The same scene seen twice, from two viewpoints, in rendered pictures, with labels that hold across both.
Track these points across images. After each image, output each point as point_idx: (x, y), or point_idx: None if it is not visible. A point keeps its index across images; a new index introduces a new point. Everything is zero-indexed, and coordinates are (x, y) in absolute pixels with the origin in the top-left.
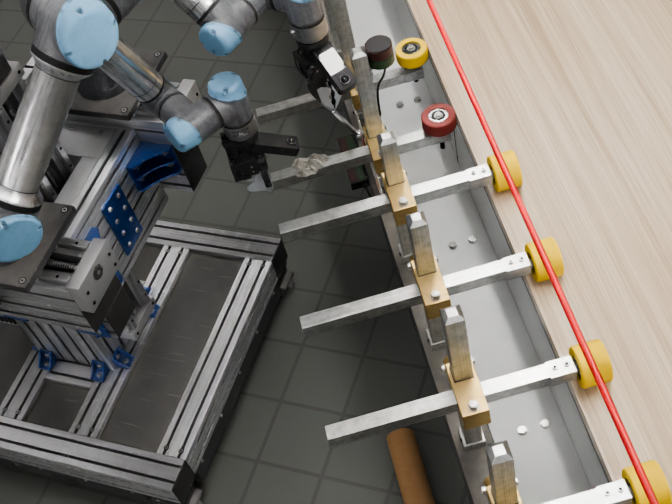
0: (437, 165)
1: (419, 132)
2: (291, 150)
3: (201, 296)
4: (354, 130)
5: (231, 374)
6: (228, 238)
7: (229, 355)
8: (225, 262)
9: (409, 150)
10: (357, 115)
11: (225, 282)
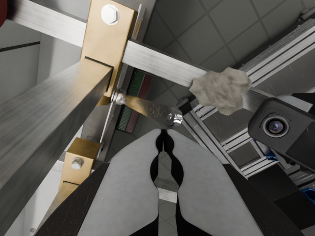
0: (61, 53)
1: (23, 18)
2: (291, 106)
3: (233, 115)
4: (126, 96)
5: (253, 61)
6: (200, 136)
7: (252, 69)
8: (209, 125)
9: (63, 11)
10: (101, 136)
11: (218, 114)
